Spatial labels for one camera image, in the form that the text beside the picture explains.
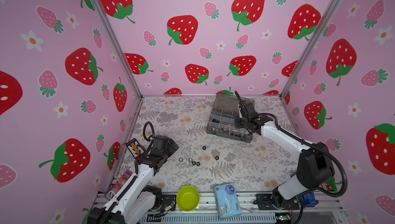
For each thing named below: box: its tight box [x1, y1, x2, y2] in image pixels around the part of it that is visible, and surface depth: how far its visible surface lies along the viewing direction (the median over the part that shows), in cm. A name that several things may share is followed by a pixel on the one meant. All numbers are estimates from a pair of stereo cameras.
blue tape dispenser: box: [303, 191, 320, 208], surface depth 72 cm
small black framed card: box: [125, 138, 146, 160], surface depth 94 cm
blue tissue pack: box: [213, 182, 243, 220], surface depth 71 cm
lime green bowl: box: [176, 185, 201, 213], surface depth 76 cm
